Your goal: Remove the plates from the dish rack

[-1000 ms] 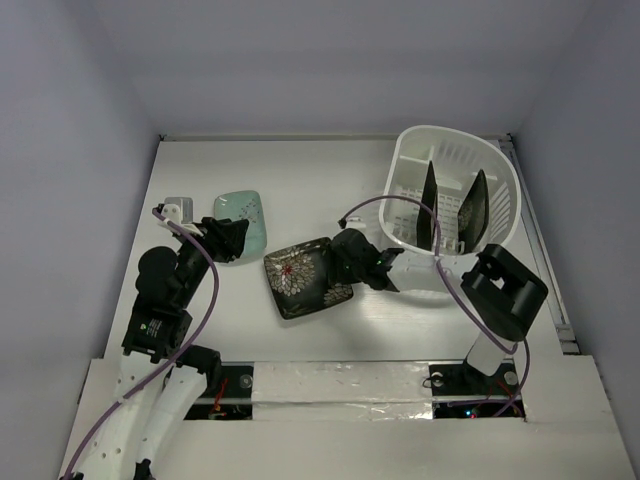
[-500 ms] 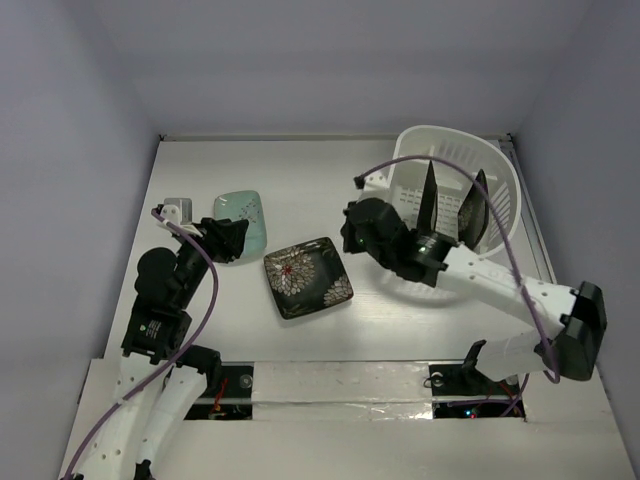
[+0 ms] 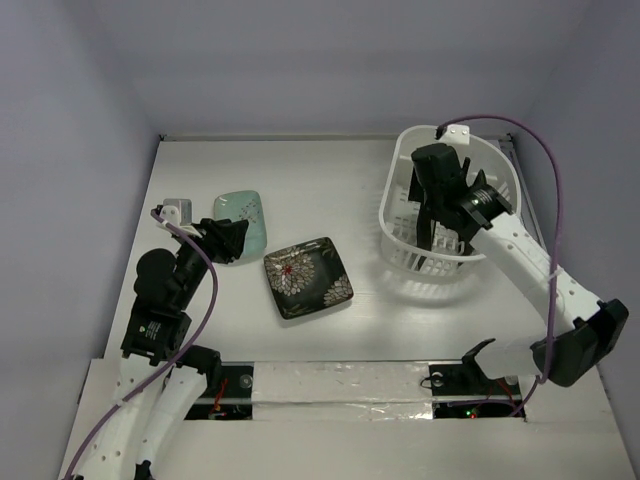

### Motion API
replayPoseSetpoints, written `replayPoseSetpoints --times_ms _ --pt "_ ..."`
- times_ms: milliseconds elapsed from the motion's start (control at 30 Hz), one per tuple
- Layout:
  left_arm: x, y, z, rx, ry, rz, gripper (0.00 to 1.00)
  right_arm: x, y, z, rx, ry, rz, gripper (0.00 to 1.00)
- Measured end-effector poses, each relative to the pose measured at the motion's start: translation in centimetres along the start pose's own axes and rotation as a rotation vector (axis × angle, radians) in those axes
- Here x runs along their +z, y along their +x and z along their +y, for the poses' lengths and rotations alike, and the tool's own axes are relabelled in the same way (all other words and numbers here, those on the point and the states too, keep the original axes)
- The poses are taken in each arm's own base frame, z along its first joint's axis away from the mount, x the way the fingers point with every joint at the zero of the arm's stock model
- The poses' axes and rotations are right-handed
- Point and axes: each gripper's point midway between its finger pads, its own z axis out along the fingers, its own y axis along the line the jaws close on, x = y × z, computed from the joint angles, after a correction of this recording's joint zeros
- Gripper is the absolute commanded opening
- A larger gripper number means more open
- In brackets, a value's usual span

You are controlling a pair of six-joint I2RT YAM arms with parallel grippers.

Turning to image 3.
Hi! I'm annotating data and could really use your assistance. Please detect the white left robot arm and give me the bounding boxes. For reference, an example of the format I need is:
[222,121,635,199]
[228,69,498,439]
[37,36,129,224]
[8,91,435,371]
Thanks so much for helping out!
[64,211,249,479]

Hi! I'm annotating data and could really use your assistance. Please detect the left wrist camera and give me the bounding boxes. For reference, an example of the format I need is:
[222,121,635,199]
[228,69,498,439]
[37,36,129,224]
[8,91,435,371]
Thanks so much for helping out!
[154,198,193,228]

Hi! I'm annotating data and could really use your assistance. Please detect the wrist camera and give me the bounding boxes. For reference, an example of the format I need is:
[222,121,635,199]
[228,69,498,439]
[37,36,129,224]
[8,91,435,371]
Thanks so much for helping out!
[154,198,193,228]
[435,124,471,145]

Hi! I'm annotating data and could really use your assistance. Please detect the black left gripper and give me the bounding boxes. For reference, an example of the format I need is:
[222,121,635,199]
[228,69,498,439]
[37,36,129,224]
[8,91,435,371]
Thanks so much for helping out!
[175,216,247,306]

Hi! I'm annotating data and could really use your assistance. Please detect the silver foil tape strip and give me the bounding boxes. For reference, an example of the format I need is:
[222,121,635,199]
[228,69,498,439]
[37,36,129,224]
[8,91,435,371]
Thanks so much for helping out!
[251,362,433,422]

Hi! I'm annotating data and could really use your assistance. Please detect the teal square plate dark rim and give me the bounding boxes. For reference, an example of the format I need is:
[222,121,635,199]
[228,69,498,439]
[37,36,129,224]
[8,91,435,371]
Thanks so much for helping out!
[408,164,439,251]

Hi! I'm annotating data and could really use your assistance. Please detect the light green speckled plate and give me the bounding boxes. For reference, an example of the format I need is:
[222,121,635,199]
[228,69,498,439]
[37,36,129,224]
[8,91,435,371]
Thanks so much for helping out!
[213,188,269,265]

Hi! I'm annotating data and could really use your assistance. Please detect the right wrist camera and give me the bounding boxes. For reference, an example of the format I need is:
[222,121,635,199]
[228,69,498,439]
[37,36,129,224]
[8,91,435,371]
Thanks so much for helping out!
[435,124,471,145]

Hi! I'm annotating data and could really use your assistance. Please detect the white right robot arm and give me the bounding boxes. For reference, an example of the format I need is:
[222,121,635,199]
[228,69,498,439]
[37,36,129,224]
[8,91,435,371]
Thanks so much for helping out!
[411,143,629,392]

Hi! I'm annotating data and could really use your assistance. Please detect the white plastic dish rack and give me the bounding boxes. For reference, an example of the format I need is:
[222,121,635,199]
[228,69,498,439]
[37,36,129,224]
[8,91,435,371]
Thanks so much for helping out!
[379,125,522,281]

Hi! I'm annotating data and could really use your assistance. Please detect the black floral square plate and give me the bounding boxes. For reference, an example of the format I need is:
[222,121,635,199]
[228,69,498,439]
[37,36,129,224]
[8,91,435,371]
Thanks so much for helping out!
[263,237,354,320]

